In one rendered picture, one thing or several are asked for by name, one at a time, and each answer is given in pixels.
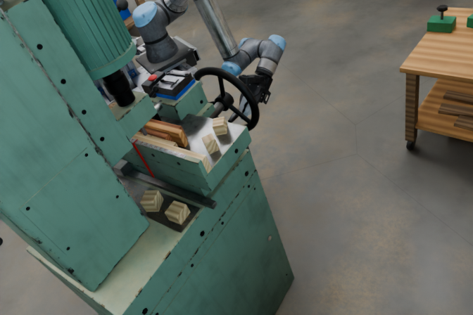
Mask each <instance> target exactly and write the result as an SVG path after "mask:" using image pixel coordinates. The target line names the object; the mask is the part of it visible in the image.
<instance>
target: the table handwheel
mask: <svg viewBox="0 0 473 315"><path fill-rule="evenodd" d="M206 75H215V76H217V78H218V81H219V85H220V94H219V96H218V97H217V98H216V99H215V100H214V101H211V102H208V103H213V105H214V107H215V111H214V112H213V114H212V115H211V116H210V117H209V118H212V119H214V118H218V115H219V114H220V113H221V112H222V111H227V110H228V109H230V110H232V111H233V112H234V113H236V114H237V115H238V116H240V117H241V118H242V119H243V120H244V121H246V122H247V123H248V124H245V125H244V126H247V128H248V131H250V130H252V129H254V128H255V127H256V125H257V123H258V120H259V117H260V112H259V107H258V104H257V101H256V99H255V97H254V95H253V94H252V92H251V91H250V89H249V88H248V87H247V86H246V85H245V84H244V83H243V82H242V81H241V80H240V79H239V78H238V77H236V76H234V75H233V74H232V73H230V72H228V71H226V70H223V69H221V68H218V67H203V68H201V69H199V70H197V71H196V72H195V74H194V77H195V79H196V81H200V79H201V78H202V77H203V76H206ZM223 79H225V80H227V81H228V82H230V83H231V84H233V85H234V86H235V87H236V88H237V89H238V90H240V92H241V93H242V94H243V95H244V97H245V98H246V100H247V101H248V104H249V106H250V108H251V119H249V118H248V117H247V116H245V115H244V114H243V113H242V112H240V111H239V110H238V109H237V108H235V107H234V106H233V103H234V99H233V96H232V95H231V94H230V93H228V92H225V88H224V83H223Z"/></svg>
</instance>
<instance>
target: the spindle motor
mask: <svg viewBox="0 0 473 315"><path fill-rule="evenodd" d="M43 1H44V3H45V4H46V6H47V8H48V9H49V11H50V13H51V14H52V16H53V18H54V19H55V21H56V22H57V24H58V26H59V27H60V29H61V30H62V32H63V34H64V35H65V37H66V39H67V40H68V42H69V43H70V45H71V46H72V48H73V50H74V52H75V53H76V54H77V57H78V58H79V59H80V61H81V63H82V64H83V66H84V68H85V70H86V71H87V72H88V74H89V76H90V77H91V79H92V81H94V80H97V79H101V78H103V77H106V76H108V75H111V74H112V73H114V72H116V71H118V70H119V69H121V68H123V67H124V66H125V65H126V64H128V63H129V62H130V61H131V60H132V59H133V57H134V56H135V54H136V52H137V47H136V45H135V43H134V41H133V39H132V38H131V35H130V33H129V31H128V29H127V27H126V25H125V23H124V21H123V19H122V17H121V15H120V13H119V11H118V9H117V7H116V5H115V3H114V1H113V0H43Z"/></svg>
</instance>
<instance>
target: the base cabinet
mask: <svg viewBox="0 0 473 315"><path fill-rule="evenodd" d="M48 270H49V269H48ZM49 271H50V270H49ZM51 273H52V274H53V275H54V276H56V277H57V278H58V279H59V280H60V281H62V282H63V283H64V284H65V285H66V286H68V287H69V289H71V290H72V291H73V292H74V293H75V294H76V295H78V296H79V297H80V298H81V299H82V300H84V301H85V302H86V303H87V304H88V305H89V306H90V307H91V308H92V309H93V310H94V311H96V312H97V313H98V314H99V315H109V314H107V313H106V312H105V311H104V310H102V309H101V308H100V307H98V306H97V305H95V304H94V303H93V302H92V301H90V300H89V299H87V298H86V297H85V296H84V295H82V294H81V293H80V292H78V291H77V290H76V289H74V288H73V287H72V286H70V285H69V284H67V283H66V282H65V281H64V280H62V279H61V278H59V277H58V276H57V275H56V274H54V273H53V272H52V271H51ZM293 280H294V275H293V272H292V270H291V267H290V264H289V261H288V258H287V255H286V253H285V250H284V246H283V244H282V240H281V238H280V236H279V232H278V230H277V227H276V224H275V221H274V218H273V216H272V213H271V210H270V206H269V204H268V201H267V198H266V196H265V192H264V190H263V186H262V184H261V182H260V178H259V176H258V173H257V170H256V169H255V171H254V172H253V173H252V175H251V176H250V177H249V179H248V181H247V182H246V183H245V184H244V186H243V187H242V189H241V190H240V191H239V192H238V194H237V195H236V197H235V198H234V199H233V201H232V202H231V204H230V205H229V207H228V208H227V209H226V210H225V212H224V213H223V215H222V216H221V217H220V219H219V220H218V221H217V223H216V224H215V225H214V227H213V228H212V230H211V231H210V233H209V234H208V235H207V236H206V238H205V239H204V241H203V242H202V243H201V245H200V246H199V247H198V249H197V251H195V253H194V254H193V256H192V257H191V259H190V260H189V261H188V262H187V264H186V266H185V267H184V268H183V270H182V271H181V272H180V274H179V275H178V277H177V278H176V279H175V281H174V282H173V283H172V285H171V286H170V287H169V289H168V290H167V292H166V293H165V294H164V296H163V297H162V298H161V300H160V301H159V303H158V304H157V305H156V307H155V308H154V309H153V311H152V312H151V313H150V315H275V313H276V312H277V310H278V308H279V306H280V304H281V302H282V300H283V299H284V296H285V294H286V293H287V291H288V289H289V287H290V285H291V284H292V282H293Z"/></svg>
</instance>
